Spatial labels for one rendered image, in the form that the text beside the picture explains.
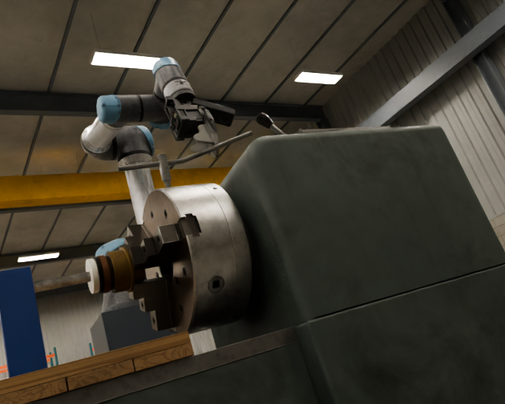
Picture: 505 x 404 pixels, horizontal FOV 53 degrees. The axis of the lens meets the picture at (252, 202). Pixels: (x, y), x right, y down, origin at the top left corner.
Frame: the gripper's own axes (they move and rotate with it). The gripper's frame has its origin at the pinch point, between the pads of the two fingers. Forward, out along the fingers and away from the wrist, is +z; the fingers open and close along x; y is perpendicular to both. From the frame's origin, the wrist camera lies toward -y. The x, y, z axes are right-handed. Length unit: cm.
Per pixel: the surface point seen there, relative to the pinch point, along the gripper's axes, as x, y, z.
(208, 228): 5.5, 14.3, 25.8
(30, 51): -498, -77, -807
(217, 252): 3.6, 13.5, 30.3
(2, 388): 2, 52, 45
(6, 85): -596, -37, -837
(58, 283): -9.0, 40.5, 22.5
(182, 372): 0, 27, 49
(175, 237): 3.5, 20.3, 25.4
